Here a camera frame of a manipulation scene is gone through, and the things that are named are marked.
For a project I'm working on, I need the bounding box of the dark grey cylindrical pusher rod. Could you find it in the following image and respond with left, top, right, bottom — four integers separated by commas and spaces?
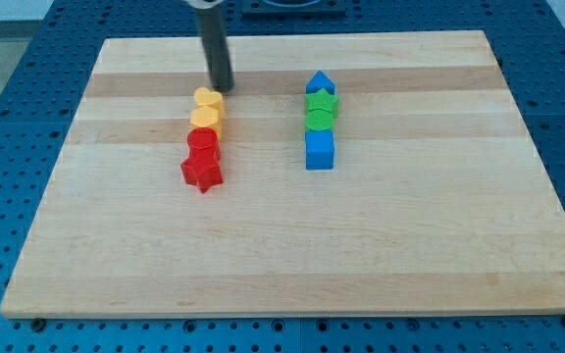
195, 4, 234, 92

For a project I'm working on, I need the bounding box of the silver rod mount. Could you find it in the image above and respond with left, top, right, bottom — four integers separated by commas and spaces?
183, 0, 225, 9

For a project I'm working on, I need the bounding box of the blue triangle block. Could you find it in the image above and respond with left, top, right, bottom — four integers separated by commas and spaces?
305, 71, 336, 95

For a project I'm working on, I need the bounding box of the yellow heart block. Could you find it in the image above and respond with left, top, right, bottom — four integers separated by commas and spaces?
194, 87, 227, 119

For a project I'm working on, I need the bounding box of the yellow hexagon block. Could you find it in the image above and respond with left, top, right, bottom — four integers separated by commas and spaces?
189, 106, 223, 140

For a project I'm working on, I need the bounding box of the red cylinder block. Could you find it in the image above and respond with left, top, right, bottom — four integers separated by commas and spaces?
186, 127, 221, 161

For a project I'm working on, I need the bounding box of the green star block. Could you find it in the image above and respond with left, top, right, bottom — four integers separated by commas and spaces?
305, 88, 339, 119

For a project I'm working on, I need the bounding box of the green cylinder block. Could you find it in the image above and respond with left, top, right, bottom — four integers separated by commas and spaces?
305, 110, 334, 131

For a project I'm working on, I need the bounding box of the red star block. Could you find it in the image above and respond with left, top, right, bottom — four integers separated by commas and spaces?
180, 149, 224, 193

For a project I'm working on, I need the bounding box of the blue cube block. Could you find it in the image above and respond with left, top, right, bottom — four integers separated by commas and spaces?
305, 130, 335, 170

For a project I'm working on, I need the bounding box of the light wooden board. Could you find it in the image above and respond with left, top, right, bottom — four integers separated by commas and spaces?
0, 30, 565, 319

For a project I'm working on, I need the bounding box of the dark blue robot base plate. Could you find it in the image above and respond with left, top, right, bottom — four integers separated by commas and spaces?
237, 0, 347, 19

